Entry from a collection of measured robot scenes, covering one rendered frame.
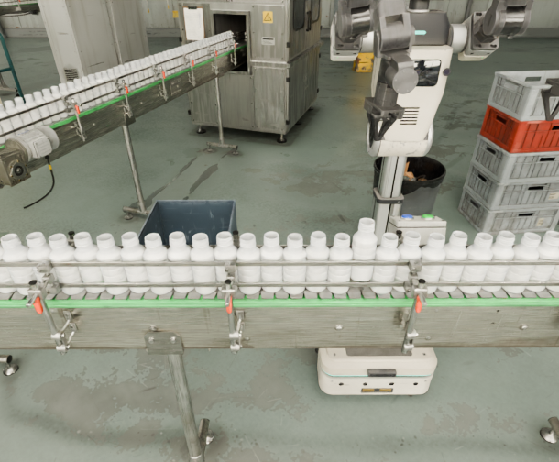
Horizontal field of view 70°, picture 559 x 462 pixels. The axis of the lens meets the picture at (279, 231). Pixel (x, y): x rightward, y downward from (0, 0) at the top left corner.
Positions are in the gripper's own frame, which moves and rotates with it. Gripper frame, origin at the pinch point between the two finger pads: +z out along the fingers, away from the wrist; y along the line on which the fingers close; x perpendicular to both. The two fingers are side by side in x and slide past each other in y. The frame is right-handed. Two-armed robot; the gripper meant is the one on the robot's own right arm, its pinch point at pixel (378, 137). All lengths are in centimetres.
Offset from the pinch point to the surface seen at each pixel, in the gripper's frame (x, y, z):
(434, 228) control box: 15.9, 13.2, 22.4
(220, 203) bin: -36, -46, 45
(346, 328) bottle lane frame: -13, 25, 43
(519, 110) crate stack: 166, -115, 40
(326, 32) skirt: 421, -1099, 165
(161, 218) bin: -59, -52, 52
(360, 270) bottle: -10.3, 22.1, 25.5
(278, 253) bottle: -30.2, 15.4, 21.9
